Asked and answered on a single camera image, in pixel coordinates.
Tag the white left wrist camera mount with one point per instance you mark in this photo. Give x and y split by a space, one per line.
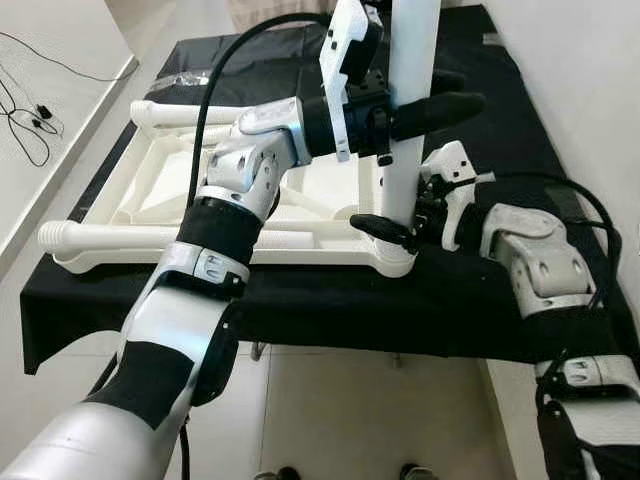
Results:
335 60

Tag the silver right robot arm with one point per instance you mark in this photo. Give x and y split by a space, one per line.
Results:
540 260

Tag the beige cloth covered table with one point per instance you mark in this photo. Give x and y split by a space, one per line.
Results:
270 10

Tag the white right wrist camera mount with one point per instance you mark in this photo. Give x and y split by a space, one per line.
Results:
452 160

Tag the black table cloth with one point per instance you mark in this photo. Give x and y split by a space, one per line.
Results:
400 310

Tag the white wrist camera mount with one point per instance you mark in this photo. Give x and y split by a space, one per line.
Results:
335 60
452 160

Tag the crumpled clear tape patch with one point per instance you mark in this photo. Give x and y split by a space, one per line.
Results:
185 80

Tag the white plastic table top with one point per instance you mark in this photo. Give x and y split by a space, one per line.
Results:
140 190

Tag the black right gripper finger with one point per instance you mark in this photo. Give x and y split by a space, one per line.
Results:
385 231

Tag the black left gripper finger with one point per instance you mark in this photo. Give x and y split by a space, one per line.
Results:
440 112
450 83

